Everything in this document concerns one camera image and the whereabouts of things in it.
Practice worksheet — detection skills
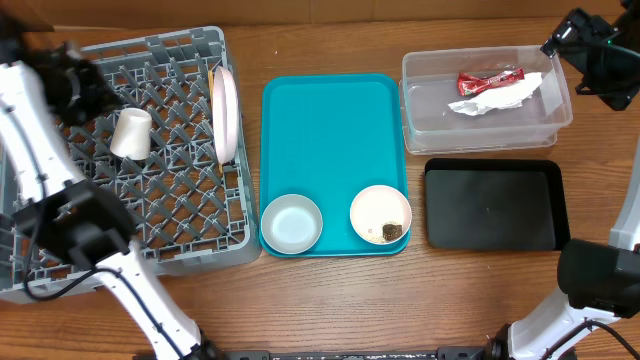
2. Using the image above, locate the white cup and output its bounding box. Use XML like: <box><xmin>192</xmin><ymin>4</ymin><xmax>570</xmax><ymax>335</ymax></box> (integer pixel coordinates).
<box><xmin>110</xmin><ymin>108</ymin><xmax>152</xmax><ymax>161</ymax></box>

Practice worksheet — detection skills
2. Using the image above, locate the white napkin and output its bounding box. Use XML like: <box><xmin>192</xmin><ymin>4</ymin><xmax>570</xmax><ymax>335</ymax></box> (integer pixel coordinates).
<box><xmin>448</xmin><ymin>72</ymin><xmax>542</xmax><ymax>116</ymax></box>

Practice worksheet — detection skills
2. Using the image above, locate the red snack wrapper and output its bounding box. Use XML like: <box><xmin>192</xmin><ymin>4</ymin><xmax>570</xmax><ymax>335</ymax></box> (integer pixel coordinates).
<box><xmin>457</xmin><ymin>68</ymin><xmax>525</xmax><ymax>96</ymax></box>

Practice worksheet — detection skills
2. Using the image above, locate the large white plate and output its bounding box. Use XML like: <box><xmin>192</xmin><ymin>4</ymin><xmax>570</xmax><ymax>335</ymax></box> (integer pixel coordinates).
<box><xmin>212</xmin><ymin>66</ymin><xmax>240</xmax><ymax>164</ymax></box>

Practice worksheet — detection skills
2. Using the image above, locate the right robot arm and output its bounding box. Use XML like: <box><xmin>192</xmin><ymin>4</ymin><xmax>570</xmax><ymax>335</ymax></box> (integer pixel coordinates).
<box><xmin>477</xmin><ymin>0</ymin><xmax>639</xmax><ymax>360</ymax></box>

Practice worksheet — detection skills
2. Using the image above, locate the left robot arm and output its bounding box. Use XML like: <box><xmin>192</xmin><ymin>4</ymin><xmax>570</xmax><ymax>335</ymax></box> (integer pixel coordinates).
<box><xmin>1</xmin><ymin>13</ymin><xmax>219</xmax><ymax>359</ymax></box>

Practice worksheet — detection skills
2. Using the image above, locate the clear plastic bin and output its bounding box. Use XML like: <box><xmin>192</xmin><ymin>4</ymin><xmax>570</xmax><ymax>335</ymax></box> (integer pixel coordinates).
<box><xmin>399</xmin><ymin>45</ymin><xmax>573</xmax><ymax>155</ymax></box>

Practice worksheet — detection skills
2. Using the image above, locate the grey plastic dish rack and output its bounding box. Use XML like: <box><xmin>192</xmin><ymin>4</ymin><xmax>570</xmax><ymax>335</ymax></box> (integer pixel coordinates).
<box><xmin>1</xmin><ymin>26</ymin><xmax>261</xmax><ymax>304</ymax></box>

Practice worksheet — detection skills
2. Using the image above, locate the black tray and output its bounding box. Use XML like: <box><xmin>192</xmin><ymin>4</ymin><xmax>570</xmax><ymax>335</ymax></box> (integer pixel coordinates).
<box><xmin>424</xmin><ymin>158</ymin><xmax>571</xmax><ymax>251</ymax></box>

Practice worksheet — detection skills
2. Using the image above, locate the grey bowl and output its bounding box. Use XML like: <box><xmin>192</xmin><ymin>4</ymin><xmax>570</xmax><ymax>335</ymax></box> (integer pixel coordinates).
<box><xmin>260</xmin><ymin>194</ymin><xmax>323</xmax><ymax>255</ymax></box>

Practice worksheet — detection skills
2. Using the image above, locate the teal serving tray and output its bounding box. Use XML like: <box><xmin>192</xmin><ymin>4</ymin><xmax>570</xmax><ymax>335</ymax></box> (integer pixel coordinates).
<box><xmin>259</xmin><ymin>73</ymin><xmax>410</xmax><ymax>258</ymax></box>

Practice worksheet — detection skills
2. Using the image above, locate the dark food scrap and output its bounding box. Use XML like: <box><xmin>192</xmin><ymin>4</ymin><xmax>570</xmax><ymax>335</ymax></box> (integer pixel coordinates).
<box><xmin>382</xmin><ymin>223</ymin><xmax>403</xmax><ymax>243</ymax></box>

